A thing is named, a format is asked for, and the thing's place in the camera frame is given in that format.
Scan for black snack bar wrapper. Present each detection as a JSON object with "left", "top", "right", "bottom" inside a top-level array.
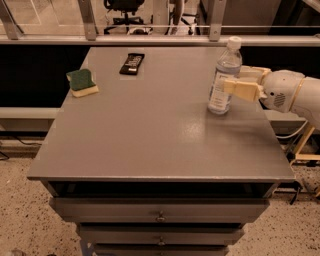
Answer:
[{"left": 119, "top": 53, "right": 145, "bottom": 75}]

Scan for black floor cable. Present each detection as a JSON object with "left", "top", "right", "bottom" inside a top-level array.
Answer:
[{"left": 0, "top": 134, "right": 44, "bottom": 162}]

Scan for grey drawer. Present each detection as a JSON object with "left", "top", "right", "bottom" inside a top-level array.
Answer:
[
  {"left": 94, "top": 245, "right": 228, "bottom": 256},
  {"left": 49, "top": 198, "right": 269, "bottom": 224},
  {"left": 78, "top": 225, "right": 244, "bottom": 246}
]

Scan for black office chair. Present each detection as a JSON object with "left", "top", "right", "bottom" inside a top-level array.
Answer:
[{"left": 103, "top": 0, "right": 145, "bottom": 35}]

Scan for middle grey drawer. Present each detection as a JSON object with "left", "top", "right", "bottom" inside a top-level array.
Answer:
[{"left": 78, "top": 225, "right": 244, "bottom": 246}]

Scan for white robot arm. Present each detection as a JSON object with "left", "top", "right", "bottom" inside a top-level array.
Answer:
[{"left": 223, "top": 66, "right": 320, "bottom": 129}]

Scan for blue plastic water bottle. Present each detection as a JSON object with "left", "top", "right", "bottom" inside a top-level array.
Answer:
[{"left": 208, "top": 36, "right": 242, "bottom": 115}]

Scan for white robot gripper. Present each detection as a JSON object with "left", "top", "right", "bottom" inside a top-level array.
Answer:
[{"left": 223, "top": 66, "right": 305, "bottom": 113}]

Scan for grey drawer cabinet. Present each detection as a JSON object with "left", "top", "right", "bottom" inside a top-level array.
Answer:
[{"left": 26, "top": 45, "right": 297, "bottom": 256}]

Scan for yellow wooden stand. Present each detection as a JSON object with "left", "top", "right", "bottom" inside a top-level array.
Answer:
[{"left": 289, "top": 123, "right": 320, "bottom": 164}]

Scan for bottom grey drawer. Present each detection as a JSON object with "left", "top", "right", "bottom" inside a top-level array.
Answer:
[{"left": 94, "top": 245, "right": 228, "bottom": 256}]

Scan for top grey drawer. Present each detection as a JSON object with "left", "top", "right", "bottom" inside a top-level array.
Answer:
[{"left": 49, "top": 198, "right": 269, "bottom": 224}]

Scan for metal railing frame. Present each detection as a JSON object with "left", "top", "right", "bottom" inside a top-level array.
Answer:
[{"left": 0, "top": 0, "right": 320, "bottom": 47}]

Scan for green and yellow sponge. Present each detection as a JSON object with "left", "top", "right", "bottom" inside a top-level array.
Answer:
[{"left": 66, "top": 69, "right": 99, "bottom": 98}]

